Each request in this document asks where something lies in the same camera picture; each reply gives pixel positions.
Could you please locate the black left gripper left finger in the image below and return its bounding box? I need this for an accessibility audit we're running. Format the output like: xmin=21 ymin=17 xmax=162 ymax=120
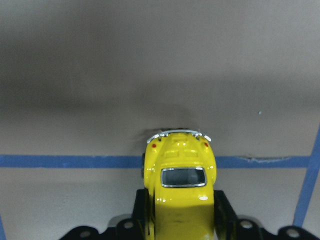
xmin=131 ymin=189 xmax=155 ymax=240

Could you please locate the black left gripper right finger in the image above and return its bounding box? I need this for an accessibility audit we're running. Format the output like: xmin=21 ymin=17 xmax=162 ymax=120
xmin=214 ymin=190 xmax=237 ymax=240

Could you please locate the yellow beetle toy car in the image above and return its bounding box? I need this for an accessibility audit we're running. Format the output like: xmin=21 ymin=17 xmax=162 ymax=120
xmin=143 ymin=129 xmax=217 ymax=240

